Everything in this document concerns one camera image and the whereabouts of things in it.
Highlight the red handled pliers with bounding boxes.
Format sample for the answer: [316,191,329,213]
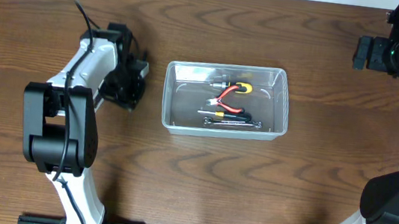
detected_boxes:
[206,85,244,113]

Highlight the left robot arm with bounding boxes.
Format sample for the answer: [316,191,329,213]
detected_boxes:
[17,22,149,224]

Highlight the slim black yellow screwdriver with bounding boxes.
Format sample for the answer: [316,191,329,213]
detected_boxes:
[198,109,252,122]

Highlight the silver combination wrench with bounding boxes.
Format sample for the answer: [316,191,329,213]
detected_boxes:
[203,117,263,129]

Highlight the clear plastic container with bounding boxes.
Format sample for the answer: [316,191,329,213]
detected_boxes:
[162,61,289,141]

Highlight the stubby yellow black screwdriver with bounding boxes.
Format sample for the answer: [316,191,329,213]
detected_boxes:
[210,81,253,94]

